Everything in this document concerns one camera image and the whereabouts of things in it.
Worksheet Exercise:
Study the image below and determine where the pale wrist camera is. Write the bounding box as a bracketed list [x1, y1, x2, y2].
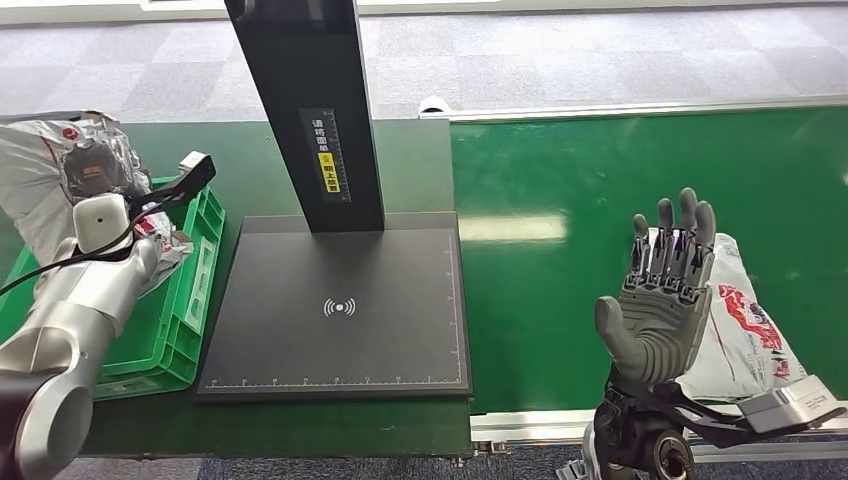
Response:
[735, 374, 847, 437]
[132, 150, 218, 212]

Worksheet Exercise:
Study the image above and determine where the clear label pocket on crate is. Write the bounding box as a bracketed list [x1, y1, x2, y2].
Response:
[181, 237, 217, 337]

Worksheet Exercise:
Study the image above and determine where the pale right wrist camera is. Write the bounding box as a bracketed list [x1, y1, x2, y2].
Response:
[735, 374, 847, 437]

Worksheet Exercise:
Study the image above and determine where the green conveyor belt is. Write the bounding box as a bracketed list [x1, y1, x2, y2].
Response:
[449, 105, 848, 416]

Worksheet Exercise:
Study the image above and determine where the green plastic crate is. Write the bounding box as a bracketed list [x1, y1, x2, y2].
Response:
[0, 174, 227, 403]

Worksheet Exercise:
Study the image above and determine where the black scanner column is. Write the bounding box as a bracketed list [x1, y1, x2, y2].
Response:
[223, 0, 387, 234]

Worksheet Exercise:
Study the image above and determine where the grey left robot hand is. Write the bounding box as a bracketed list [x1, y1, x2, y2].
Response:
[62, 134, 151, 204]

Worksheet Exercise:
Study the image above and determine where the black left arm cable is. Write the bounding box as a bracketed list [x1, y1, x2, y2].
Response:
[0, 200, 168, 297]

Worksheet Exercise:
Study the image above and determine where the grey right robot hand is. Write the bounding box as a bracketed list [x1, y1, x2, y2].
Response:
[593, 186, 718, 388]

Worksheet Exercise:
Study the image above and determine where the grey mailer bag red print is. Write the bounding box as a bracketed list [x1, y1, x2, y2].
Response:
[0, 109, 195, 301]
[644, 227, 810, 404]

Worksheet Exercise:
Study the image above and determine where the black yellow column label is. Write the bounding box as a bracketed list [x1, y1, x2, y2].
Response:
[298, 107, 352, 205]

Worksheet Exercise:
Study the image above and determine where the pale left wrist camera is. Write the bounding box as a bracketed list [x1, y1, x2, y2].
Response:
[132, 150, 218, 212]

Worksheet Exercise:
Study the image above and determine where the black scanner platform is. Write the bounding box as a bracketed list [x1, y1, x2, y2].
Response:
[193, 211, 474, 403]

